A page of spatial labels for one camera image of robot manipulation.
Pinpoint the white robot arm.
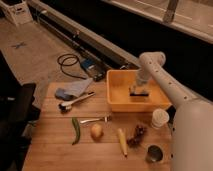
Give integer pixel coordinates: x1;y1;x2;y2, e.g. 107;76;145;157
136;52;213;171

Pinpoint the yellow plastic tray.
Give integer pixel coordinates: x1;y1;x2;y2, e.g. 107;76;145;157
106;70;171;112

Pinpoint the white paper cup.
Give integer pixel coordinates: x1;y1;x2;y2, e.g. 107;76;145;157
151;109;169;129

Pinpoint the silver metal fork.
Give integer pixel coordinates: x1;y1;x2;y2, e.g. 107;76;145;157
80;116;112;124

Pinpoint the blue black electronic box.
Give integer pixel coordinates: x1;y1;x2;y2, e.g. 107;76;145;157
80;59;105;81

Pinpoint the yellow corn cob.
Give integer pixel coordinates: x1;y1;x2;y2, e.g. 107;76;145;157
117;128;128;157

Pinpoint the yellow onion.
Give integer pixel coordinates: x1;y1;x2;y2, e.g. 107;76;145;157
90;124;103;140

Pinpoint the blue grey cloth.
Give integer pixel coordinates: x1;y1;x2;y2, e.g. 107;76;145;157
55;78;93;101

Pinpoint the green chili pepper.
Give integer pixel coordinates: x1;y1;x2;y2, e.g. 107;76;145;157
72;117;81;145

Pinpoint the black white dish brush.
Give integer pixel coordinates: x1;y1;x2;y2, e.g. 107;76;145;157
58;92;94;112

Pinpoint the black chair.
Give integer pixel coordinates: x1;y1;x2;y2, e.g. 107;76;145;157
0;51;40;171

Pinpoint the white cardboard box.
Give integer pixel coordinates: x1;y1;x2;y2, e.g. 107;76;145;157
0;0;33;26

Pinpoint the black cable loop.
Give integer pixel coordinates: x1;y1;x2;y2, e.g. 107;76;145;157
56;53;88;81

